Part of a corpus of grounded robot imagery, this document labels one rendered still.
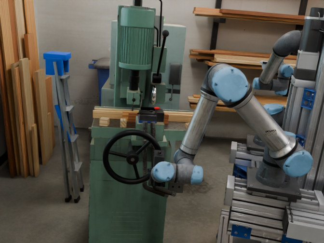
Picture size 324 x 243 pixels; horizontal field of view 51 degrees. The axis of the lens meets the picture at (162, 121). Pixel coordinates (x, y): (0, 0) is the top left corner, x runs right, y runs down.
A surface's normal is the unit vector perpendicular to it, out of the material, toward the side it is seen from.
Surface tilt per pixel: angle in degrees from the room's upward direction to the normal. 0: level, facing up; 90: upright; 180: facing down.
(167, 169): 60
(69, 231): 0
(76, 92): 90
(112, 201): 90
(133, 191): 90
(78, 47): 90
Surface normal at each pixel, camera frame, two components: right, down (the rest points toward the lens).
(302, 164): 0.16, 0.40
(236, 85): -0.02, 0.21
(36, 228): 0.08, -0.95
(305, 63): -0.23, 0.28
